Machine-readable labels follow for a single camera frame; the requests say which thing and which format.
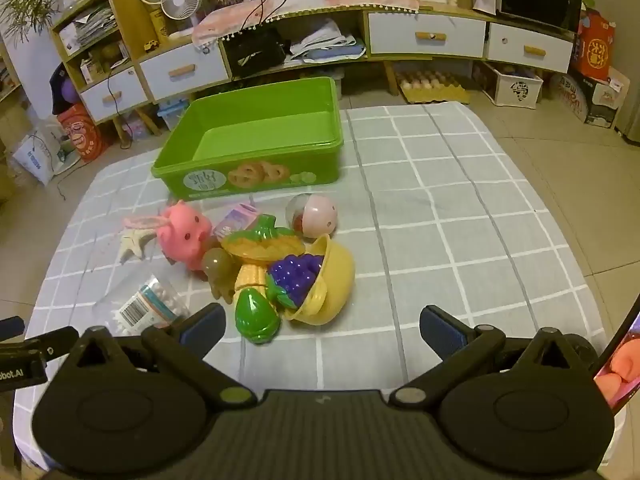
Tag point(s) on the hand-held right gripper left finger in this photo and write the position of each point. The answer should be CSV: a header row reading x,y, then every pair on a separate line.
x,y
205,325

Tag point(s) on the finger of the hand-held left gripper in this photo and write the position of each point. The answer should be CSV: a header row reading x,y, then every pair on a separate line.
x,y
11,327

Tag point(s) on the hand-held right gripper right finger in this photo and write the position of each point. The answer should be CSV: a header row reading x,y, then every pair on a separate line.
x,y
445,335

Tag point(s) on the green toy pepper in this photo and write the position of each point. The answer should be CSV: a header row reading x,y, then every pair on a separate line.
x,y
256,317

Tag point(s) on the clear cotton swab container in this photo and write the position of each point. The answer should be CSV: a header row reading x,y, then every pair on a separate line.
x,y
145,305

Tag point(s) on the brown toy ball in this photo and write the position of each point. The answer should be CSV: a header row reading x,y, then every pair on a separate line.
x,y
216,261

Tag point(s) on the yellow toy corn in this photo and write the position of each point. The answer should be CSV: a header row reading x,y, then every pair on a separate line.
x,y
250,277

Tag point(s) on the pink pig toy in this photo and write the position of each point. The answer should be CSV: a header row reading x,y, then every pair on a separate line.
x,y
182,232

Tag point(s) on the yellow toy fruit green stem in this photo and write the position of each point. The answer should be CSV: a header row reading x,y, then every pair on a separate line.
x,y
265,247

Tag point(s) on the purple toy grapes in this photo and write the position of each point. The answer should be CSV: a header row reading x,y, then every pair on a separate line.
x,y
295,277

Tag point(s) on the white starfish toy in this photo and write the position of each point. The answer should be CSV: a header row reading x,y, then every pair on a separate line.
x,y
135,245

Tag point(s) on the pink toy milk carton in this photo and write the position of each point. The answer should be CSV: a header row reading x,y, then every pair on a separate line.
x,y
235,220

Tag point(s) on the yellow toy basket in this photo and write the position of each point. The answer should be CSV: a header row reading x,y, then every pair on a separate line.
x,y
335,280

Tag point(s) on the green plastic box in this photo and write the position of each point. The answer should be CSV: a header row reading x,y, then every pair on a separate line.
x,y
210,175

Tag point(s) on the pink clear capsule egg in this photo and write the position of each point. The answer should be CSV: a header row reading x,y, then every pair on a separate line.
x,y
317,215

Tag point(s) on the grey checked tablecloth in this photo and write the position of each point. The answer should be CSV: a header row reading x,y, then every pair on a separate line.
x,y
425,210

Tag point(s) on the white shopping bag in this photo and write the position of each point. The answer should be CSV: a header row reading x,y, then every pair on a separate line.
x,y
37,157

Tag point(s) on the smartphone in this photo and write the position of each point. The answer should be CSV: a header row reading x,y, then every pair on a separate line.
x,y
620,360

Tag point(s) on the clear storage bin blue lid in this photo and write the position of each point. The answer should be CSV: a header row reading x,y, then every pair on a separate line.
x,y
172,115

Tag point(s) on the purple ball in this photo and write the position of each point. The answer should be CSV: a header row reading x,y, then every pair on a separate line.
x,y
70,92

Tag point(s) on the black cloth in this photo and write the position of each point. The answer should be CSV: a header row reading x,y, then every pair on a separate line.
x,y
59,87

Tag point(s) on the egg tray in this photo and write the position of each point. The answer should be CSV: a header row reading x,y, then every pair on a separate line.
x,y
430,85

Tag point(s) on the white cut-out storage crate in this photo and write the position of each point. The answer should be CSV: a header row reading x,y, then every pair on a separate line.
x,y
515,87

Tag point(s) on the white printed carton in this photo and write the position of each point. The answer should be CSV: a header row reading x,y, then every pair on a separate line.
x,y
590,100

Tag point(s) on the black bag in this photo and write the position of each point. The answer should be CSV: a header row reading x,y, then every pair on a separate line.
x,y
255,52

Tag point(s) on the yellow canister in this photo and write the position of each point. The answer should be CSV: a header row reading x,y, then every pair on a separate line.
x,y
159,27

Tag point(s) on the pile of folded cloths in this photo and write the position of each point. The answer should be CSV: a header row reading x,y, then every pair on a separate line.
x,y
325,42

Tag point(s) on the stack of papers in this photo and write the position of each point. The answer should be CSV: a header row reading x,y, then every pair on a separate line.
x,y
90,25

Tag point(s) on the red printed carton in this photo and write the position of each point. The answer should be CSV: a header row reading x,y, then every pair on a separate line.
x,y
592,47

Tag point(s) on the long wooden cabinet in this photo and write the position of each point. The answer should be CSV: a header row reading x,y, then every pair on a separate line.
x,y
350,7

